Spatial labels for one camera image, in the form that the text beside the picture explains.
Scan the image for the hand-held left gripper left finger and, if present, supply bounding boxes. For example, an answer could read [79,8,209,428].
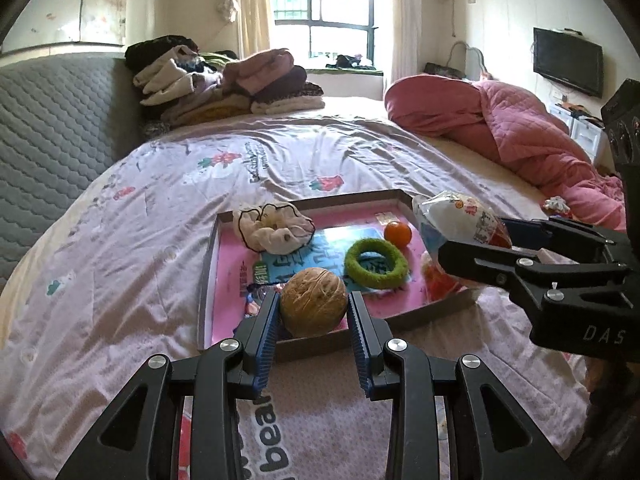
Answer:
[55,290,281,480]

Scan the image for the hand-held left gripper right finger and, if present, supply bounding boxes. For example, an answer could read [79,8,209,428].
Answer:
[347,290,566,480]

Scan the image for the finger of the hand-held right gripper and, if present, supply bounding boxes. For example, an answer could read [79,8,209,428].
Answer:
[437,240,633,311]
[497,216,618,262]

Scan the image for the red snack packet blue trim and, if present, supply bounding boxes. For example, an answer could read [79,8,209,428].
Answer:
[420,250,468,303]

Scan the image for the white snack bag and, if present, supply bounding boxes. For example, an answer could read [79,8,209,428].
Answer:
[412,191,513,261]

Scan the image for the tan walnut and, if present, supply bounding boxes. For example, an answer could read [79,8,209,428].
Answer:
[279,267,348,338]

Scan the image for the green fuzzy ring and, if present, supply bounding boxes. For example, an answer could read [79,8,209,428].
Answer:
[343,238,411,291]

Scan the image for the large orange mandarin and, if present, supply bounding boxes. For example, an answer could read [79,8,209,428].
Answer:
[384,221,413,248]

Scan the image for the cream scrunchie with black edge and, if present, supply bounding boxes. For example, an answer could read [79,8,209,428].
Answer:
[232,202,316,253]

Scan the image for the pink quilt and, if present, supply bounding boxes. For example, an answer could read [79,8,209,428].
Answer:
[470,80,628,233]
[384,74,493,143]

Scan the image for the white drawer cabinet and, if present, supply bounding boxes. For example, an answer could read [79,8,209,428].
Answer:
[550,102,613,166]

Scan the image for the pink strawberry print bedsheet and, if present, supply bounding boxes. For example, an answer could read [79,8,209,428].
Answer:
[0,97,601,480]

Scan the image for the black flat television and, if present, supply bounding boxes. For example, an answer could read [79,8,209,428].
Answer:
[532,27,605,98]

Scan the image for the dark cloth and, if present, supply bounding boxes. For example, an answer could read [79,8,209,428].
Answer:
[325,53,375,70]

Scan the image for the cream curtain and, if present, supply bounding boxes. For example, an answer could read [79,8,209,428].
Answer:
[235,0,273,61]
[390,0,426,81]

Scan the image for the pile of folded clothes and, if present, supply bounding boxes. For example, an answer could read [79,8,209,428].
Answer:
[124,35,326,136]

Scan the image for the grey quilted mattress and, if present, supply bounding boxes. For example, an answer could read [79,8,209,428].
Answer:
[0,52,146,291]

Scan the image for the white curved metal frame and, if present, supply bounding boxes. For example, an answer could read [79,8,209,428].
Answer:
[447,41,487,81]

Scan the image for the window with dark frame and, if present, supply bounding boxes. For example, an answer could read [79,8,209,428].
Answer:
[270,0,378,61]

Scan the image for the blossom painted wall panel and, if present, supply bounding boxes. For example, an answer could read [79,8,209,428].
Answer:
[0,0,128,53]

